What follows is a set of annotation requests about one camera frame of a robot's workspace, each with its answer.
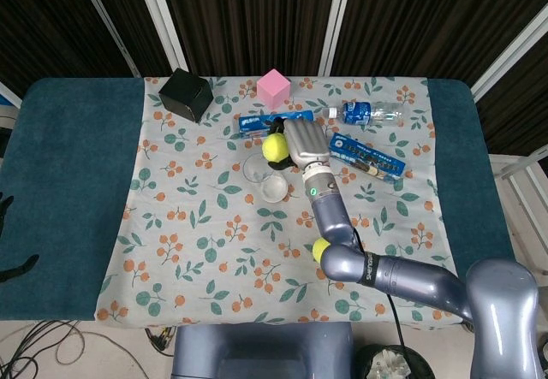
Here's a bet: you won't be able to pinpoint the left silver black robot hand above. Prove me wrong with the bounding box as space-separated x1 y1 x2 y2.
0 193 40 284

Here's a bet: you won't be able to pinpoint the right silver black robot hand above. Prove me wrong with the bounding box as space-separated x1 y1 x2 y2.
267 117 331 172

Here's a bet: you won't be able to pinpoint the plain yellow tennis ball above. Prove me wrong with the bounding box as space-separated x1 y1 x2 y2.
261 133 291 163

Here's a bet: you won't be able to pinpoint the yellow tennis ball black print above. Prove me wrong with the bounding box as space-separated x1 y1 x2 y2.
312 238 331 263

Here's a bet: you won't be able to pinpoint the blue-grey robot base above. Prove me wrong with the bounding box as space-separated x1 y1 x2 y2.
170 322 354 379

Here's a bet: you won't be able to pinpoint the clear glass cup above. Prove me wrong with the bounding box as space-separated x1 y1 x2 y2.
242 154 289 204

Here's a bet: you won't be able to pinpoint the blue pink cookie box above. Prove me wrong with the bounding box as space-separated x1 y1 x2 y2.
237 111 317 136

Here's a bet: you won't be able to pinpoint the dark blue cookie box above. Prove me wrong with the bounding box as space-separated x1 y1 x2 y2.
328 133 407 182

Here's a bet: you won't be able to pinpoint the pink cube block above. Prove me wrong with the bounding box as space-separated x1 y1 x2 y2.
256 68 293 108

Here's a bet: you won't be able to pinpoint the clear bottle blue label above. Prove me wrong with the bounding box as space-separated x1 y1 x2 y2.
321 100 404 127

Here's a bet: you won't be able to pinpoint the teal blue table cover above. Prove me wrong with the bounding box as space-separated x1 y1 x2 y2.
0 77 515 333

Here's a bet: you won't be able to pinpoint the floral print tablecloth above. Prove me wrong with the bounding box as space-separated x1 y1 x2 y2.
93 74 466 327

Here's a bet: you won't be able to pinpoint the black cardboard box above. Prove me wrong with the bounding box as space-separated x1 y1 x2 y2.
158 68 214 123

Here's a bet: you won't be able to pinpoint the black trash bin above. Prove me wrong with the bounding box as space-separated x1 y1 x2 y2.
354 343 436 379

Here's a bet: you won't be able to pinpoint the floor cable bundle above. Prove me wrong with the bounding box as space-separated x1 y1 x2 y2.
0 318 176 379

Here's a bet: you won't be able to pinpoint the white partition frame post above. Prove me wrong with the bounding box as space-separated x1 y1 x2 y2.
131 0 189 76
0 80 23 110
317 0 357 76
469 2 548 102

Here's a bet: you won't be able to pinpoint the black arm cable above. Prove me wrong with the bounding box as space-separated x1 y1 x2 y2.
386 293 410 357

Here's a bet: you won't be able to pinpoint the aluminium profile frame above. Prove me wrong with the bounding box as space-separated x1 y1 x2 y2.
490 145 548 269

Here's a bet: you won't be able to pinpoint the thin grey partition rail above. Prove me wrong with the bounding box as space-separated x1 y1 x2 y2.
72 0 142 77

